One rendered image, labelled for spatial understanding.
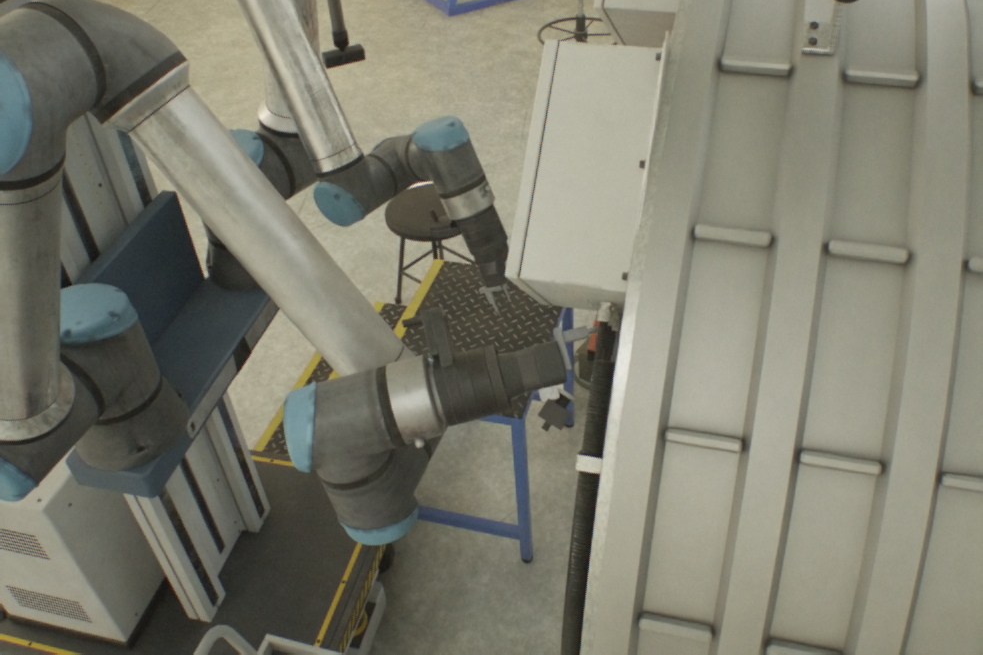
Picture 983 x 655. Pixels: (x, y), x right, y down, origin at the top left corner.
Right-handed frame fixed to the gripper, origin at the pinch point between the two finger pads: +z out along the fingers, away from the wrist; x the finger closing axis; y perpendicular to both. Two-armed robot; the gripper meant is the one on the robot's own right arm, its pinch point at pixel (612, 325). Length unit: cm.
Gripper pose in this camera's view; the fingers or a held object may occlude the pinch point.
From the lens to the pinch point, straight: 97.8
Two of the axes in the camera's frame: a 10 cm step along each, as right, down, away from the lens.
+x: -0.2, -1.2, -9.9
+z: 9.7, -2.5, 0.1
